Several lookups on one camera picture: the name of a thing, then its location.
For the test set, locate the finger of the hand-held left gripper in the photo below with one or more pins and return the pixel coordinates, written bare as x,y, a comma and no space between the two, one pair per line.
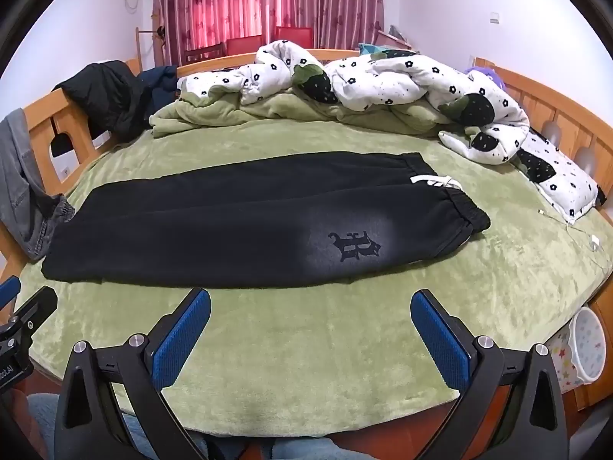
36,309
7,292

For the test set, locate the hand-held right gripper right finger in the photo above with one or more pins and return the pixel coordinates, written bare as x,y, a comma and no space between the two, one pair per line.
440,340

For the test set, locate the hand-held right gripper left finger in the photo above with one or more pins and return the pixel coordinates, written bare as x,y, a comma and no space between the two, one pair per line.
184,340

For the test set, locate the black pants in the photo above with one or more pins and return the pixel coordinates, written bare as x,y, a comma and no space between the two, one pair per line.
215,220

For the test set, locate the grey jeans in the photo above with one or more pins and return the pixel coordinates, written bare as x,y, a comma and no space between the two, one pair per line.
19,177

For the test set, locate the green plush bed blanket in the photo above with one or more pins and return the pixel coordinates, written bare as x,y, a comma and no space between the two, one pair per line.
311,345

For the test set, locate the white mesh waste bin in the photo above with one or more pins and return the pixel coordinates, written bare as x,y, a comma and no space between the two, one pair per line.
589,345

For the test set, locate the white charger plug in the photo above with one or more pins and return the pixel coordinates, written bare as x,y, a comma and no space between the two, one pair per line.
595,243

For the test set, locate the white floral pillow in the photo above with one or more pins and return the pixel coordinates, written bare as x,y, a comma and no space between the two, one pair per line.
560,172

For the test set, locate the black jacket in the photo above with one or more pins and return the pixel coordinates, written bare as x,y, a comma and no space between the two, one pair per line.
110,96

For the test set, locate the navy blue garment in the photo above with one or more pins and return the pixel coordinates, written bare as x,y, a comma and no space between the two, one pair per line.
160,81

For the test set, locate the white floral quilt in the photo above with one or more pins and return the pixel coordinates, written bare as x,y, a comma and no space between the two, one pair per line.
383,81

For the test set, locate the wooden coat rack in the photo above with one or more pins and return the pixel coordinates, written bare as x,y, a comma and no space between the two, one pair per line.
139,48

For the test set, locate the brown wooden chair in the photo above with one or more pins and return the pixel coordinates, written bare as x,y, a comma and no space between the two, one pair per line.
203,53

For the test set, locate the teal cloth item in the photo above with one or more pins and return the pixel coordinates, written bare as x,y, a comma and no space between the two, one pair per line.
368,49

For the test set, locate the red chair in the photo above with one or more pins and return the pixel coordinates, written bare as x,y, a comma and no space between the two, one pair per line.
244,45
294,36

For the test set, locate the red striped curtain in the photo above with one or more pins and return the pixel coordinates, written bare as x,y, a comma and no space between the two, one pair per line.
215,5

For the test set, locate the wooden bed frame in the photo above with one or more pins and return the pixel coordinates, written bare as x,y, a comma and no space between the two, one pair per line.
541,100

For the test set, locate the white wall switch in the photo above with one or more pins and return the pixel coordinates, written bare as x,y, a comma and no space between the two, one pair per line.
494,17

